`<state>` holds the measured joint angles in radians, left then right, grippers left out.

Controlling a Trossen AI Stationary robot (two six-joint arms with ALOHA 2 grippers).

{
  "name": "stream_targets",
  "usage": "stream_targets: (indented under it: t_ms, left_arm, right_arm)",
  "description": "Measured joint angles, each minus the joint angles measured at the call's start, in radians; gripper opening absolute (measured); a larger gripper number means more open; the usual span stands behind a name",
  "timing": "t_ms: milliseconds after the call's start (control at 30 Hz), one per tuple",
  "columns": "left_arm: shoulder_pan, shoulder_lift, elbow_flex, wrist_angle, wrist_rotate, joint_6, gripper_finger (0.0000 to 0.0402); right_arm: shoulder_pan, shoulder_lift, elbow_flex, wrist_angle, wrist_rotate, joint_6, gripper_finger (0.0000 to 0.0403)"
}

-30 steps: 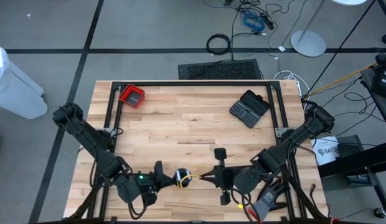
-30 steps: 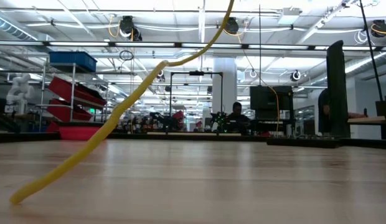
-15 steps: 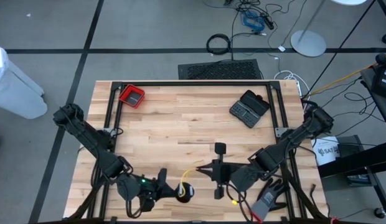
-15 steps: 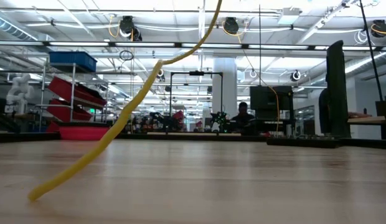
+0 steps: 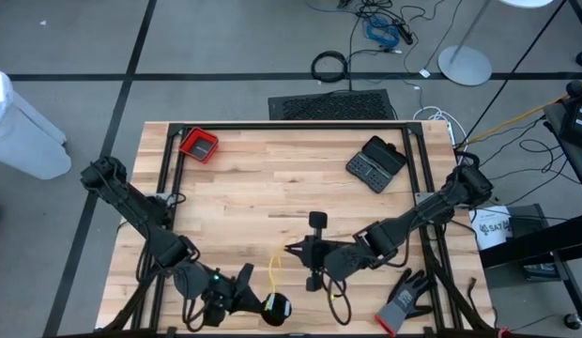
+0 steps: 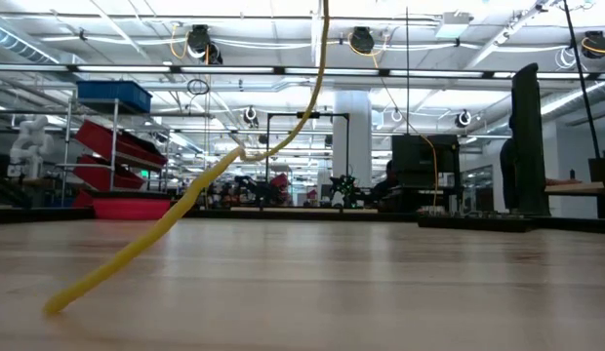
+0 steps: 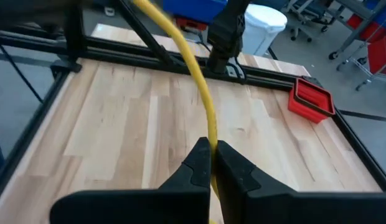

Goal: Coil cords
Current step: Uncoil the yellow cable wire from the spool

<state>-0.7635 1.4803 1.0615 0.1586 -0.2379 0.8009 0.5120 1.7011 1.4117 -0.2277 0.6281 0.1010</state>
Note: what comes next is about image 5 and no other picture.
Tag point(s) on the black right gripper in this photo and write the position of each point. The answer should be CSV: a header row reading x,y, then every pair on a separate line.
x,y
315,256

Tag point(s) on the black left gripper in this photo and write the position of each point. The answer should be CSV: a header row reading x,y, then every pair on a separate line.
x,y
220,293

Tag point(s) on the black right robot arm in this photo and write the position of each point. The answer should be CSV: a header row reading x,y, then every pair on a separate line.
x,y
413,220

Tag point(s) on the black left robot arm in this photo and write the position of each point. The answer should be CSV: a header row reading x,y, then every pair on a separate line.
x,y
155,235

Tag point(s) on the grey black work glove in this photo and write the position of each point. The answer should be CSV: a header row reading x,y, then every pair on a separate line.
x,y
403,300

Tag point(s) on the red tray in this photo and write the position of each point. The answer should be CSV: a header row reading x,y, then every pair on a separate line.
x,y
188,141

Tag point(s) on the white printed box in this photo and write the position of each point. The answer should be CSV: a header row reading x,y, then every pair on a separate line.
x,y
488,230

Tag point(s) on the white power strip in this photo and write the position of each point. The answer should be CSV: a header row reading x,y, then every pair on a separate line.
x,y
452,133

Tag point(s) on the black equipment cart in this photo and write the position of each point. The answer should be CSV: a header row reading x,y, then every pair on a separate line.
x,y
530,241

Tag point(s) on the black power adapter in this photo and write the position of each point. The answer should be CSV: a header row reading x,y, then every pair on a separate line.
x,y
406,33

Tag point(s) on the white round lamp base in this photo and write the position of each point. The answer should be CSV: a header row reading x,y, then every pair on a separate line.
x,y
464,66

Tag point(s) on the black slanted pole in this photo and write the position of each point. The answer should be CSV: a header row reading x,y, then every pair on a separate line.
x,y
516,70

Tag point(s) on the white trash bin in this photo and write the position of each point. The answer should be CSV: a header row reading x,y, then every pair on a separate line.
x,y
23,136

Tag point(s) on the black table frame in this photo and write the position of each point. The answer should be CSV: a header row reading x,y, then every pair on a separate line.
x,y
291,126

